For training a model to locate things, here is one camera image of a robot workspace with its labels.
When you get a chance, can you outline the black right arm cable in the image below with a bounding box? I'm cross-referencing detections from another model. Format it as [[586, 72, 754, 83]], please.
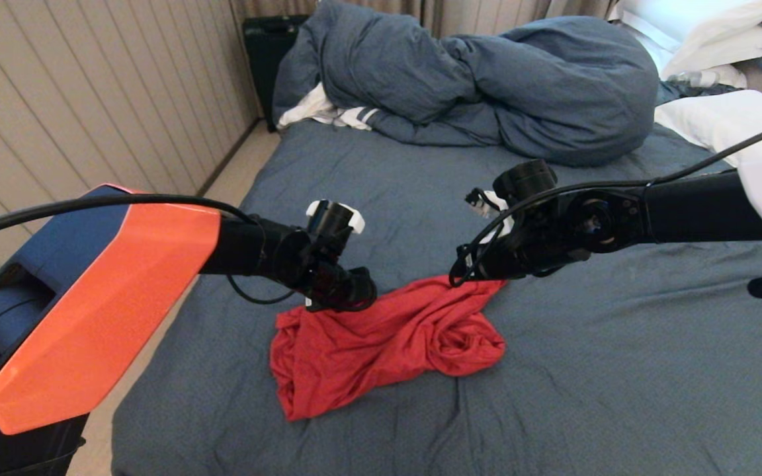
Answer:
[[449, 118, 762, 288]]

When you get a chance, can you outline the black suitcase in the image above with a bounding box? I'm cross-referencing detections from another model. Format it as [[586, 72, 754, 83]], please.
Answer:
[[242, 16, 311, 133]]

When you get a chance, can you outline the white striped garment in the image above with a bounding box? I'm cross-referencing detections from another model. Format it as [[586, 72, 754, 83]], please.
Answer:
[[277, 83, 379, 132]]

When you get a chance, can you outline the red T-shirt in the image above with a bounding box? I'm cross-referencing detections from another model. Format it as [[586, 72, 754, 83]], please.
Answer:
[[270, 276, 507, 422]]

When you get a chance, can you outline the blue-grey bed sheet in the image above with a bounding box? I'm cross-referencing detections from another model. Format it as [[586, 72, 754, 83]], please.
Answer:
[[111, 119, 762, 476]]

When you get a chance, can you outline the crumpled blue-grey duvet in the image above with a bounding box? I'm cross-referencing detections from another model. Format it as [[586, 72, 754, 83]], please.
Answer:
[[273, 0, 658, 168]]

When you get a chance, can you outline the large white pillow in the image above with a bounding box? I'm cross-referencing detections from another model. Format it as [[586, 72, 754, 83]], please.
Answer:
[[654, 90, 762, 166]]

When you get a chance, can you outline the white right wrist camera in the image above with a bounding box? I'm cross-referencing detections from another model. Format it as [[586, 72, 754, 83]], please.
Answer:
[[466, 188, 511, 220]]

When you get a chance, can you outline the clear plastic bottle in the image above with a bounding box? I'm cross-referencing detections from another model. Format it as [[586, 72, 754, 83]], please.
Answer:
[[665, 71, 719, 90]]

